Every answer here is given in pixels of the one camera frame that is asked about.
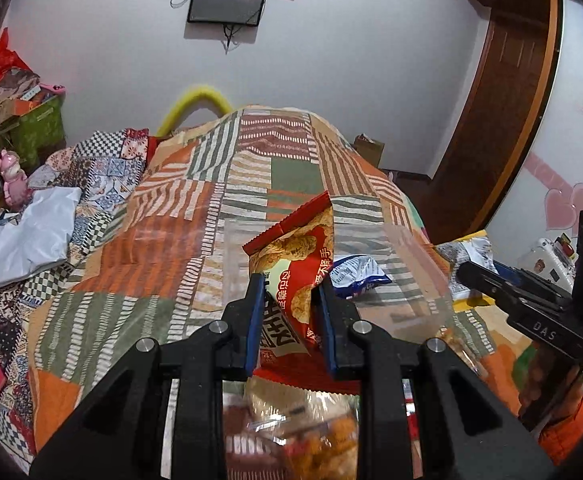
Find blue white snack packet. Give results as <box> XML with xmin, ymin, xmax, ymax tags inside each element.
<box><xmin>331</xmin><ymin>254</ymin><xmax>392</xmax><ymax>300</ymax></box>

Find checkered patchwork quilt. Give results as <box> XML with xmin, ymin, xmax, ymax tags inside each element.
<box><xmin>0</xmin><ymin>127</ymin><xmax>157</xmax><ymax>461</ymax></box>

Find yellow foam tube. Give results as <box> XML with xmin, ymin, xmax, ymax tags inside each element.
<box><xmin>155</xmin><ymin>85</ymin><xmax>234</xmax><ymax>137</ymax></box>

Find white appliance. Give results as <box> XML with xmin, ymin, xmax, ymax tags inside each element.
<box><xmin>520</xmin><ymin>237</ymin><xmax>579</xmax><ymax>292</ymax></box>

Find small black wall monitor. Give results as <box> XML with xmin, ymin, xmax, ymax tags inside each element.
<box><xmin>187</xmin><ymin>0</ymin><xmax>268</xmax><ymax>27</ymax></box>

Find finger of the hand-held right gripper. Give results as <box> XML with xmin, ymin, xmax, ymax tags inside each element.
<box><xmin>494</xmin><ymin>264</ymin><xmax>578</xmax><ymax>311</ymax></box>
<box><xmin>457</xmin><ymin>261</ymin><xmax>525</xmax><ymax>313</ymax></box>

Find clear bag of orange snacks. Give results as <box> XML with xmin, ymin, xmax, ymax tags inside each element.
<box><xmin>224</xmin><ymin>377</ymin><xmax>359</xmax><ymax>480</ymax></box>

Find orange striped patchwork blanket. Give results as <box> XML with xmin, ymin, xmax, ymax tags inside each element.
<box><xmin>26</xmin><ymin>105</ymin><xmax>502</xmax><ymax>461</ymax></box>

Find white cloth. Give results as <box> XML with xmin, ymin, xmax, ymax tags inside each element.
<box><xmin>0</xmin><ymin>186</ymin><xmax>82</xmax><ymax>292</ymax></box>

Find cardboard box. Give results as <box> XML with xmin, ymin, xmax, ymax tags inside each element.
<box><xmin>354</xmin><ymin>133</ymin><xmax>386</xmax><ymax>168</ymax></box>

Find red plastic bag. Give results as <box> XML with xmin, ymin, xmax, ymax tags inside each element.
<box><xmin>0</xmin><ymin>27</ymin><xmax>32</xmax><ymax>83</ymax></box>

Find white wardrobe sliding door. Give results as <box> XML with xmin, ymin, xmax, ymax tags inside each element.
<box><xmin>486</xmin><ymin>0</ymin><xmax>583</xmax><ymax>401</ymax></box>

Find pile of paper bags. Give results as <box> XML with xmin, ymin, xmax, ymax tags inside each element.
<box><xmin>0</xmin><ymin>67</ymin><xmax>67</xmax><ymax>126</ymax></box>

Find black cable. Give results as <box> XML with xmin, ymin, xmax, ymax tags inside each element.
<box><xmin>221</xmin><ymin>22</ymin><xmax>243</xmax><ymax>54</ymax></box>

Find pink heart stickers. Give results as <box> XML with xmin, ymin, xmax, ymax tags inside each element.
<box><xmin>544</xmin><ymin>182</ymin><xmax>583</xmax><ymax>231</ymax></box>

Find red snack packet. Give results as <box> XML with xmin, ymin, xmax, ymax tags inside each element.
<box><xmin>242</xmin><ymin>191</ymin><xmax>365</xmax><ymax>395</ymax></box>

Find pink rabbit toy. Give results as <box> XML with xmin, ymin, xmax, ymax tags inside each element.
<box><xmin>0</xmin><ymin>149</ymin><xmax>32</xmax><ymax>208</ymax></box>

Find brown wooden door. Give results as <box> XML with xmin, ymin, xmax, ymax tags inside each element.
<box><xmin>431</xmin><ymin>5</ymin><xmax>562</xmax><ymax>246</ymax></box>

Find white yellow snack packet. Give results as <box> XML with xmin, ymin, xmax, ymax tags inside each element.
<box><xmin>434</xmin><ymin>230</ymin><xmax>497</xmax><ymax>307</ymax></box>

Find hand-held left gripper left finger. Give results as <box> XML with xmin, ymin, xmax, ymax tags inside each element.
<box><xmin>28</xmin><ymin>274</ymin><xmax>267</xmax><ymax>480</ymax></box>

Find green storage box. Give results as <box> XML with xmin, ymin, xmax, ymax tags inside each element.
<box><xmin>0</xmin><ymin>92</ymin><xmax>67</xmax><ymax>171</ymax></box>

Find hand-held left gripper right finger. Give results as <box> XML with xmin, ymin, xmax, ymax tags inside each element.
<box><xmin>316</xmin><ymin>277</ymin><xmax>565</xmax><ymax>480</ymax></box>

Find clear plastic container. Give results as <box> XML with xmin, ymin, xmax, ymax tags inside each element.
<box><xmin>221</xmin><ymin>217</ymin><xmax>492</xmax><ymax>480</ymax></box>

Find person's right hand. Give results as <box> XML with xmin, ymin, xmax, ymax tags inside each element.
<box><xmin>518</xmin><ymin>347</ymin><xmax>553</xmax><ymax>423</ymax></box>

